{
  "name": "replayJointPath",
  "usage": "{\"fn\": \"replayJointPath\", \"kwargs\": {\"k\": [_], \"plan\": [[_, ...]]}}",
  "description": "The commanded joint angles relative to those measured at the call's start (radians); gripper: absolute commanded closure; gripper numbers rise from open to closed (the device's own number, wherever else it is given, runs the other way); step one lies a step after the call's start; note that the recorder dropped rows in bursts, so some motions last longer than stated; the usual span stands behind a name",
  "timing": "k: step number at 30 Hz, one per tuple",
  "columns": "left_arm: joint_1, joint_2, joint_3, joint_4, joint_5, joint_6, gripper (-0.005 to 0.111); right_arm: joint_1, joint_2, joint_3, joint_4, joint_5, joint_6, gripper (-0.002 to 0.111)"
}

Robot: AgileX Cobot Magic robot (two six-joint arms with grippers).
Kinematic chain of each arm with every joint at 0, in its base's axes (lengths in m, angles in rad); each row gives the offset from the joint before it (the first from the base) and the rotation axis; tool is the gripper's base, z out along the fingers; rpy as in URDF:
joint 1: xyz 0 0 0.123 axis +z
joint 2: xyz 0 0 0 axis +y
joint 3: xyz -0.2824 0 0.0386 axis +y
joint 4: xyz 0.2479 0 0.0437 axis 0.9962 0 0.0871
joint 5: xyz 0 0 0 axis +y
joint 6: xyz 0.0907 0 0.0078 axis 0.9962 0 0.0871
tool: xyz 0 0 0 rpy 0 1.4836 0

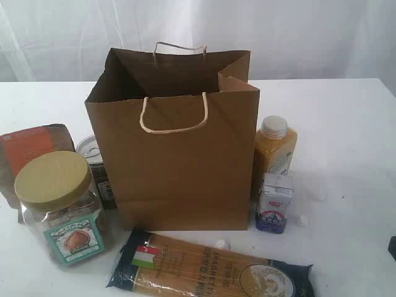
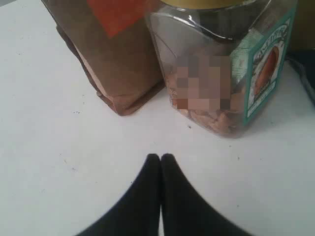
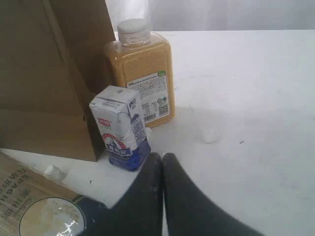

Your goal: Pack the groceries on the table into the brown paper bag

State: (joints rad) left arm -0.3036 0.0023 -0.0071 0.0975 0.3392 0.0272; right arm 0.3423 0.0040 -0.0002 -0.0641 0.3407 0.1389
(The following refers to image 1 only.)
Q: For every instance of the white blue milk carton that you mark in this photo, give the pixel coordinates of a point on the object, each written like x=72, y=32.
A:
x=275, y=196

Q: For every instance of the yellow grain bottle white cap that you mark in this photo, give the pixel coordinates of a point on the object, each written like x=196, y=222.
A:
x=274, y=148

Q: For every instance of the brown paper bag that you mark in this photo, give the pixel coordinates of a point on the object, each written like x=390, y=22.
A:
x=177, y=136

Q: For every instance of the white marshmallow far right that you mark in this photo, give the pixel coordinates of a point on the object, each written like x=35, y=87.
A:
x=319, y=195

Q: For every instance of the brown pouch orange label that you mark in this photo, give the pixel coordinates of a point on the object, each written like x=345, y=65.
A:
x=20, y=147

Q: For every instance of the white marshmallow near spaghetti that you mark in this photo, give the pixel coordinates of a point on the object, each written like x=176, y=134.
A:
x=223, y=244

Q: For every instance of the spaghetti packet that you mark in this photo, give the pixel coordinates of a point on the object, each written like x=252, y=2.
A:
x=157, y=265

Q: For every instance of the clear nut jar tan lid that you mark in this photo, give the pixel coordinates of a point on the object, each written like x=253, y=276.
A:
x=61, y=207

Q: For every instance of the dark jar silver pull lid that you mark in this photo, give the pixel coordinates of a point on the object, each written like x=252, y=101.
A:
x=89, y=149

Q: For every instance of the white marshmallow right of carton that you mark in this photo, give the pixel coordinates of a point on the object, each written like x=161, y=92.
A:
x=303, y=220

